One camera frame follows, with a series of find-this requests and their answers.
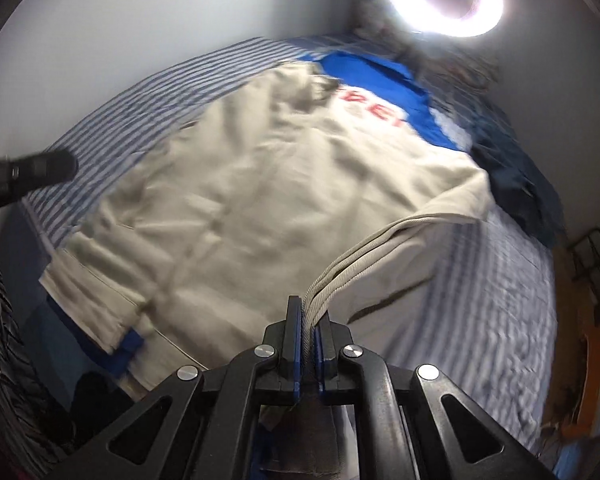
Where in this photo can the beige and blue work jacket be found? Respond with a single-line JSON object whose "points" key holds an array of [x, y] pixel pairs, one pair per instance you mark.
{"points": [[293, 185]]}

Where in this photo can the dark blue folded garment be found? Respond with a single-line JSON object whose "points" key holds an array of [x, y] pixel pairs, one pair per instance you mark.
{"points": [[517, 184]]}

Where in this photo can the folded floral quilt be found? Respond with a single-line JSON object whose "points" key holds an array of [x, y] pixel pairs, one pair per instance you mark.
{"points": [[471, 66]]}

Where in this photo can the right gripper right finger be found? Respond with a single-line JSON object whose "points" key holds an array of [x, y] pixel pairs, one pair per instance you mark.
{"points": [[414, 424]]}

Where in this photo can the blue striped bed sheet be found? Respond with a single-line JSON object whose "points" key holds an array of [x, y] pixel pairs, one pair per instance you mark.
{"points": [[488, 318]]}

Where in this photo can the black clothes rack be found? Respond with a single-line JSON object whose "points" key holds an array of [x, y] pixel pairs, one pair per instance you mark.
{"points": [[584, 253]]}

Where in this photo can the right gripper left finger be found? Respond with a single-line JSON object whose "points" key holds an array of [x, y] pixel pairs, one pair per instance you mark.
{"points": [[198, 424]]}

